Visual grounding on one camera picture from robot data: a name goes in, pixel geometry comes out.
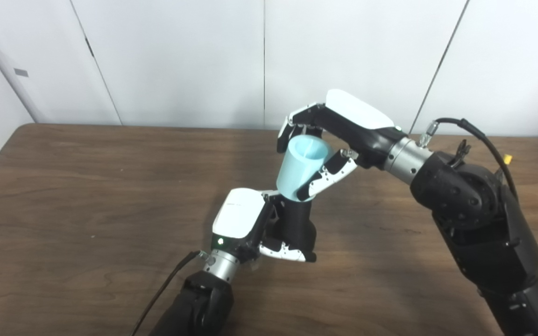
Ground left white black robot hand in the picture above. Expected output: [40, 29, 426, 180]
[212, 188, 317, 263]

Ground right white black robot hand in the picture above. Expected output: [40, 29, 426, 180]
[276, 89, 409, 202]

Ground black flared nozzle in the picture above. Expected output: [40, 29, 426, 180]
[276, 196, 317, 255]

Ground light-blue hose piece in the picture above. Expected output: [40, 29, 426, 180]
[276, 136, 333, 203]

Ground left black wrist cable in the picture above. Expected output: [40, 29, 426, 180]
[131, 251, 210, 336]

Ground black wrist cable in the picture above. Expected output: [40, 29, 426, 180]
[131, 251, 210, 336]
[418, 118, 520, 202]

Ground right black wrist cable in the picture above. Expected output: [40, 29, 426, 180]
[418, 118, 520, 202]

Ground white corner post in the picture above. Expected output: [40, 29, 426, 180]
[0, 5, 46, 125]

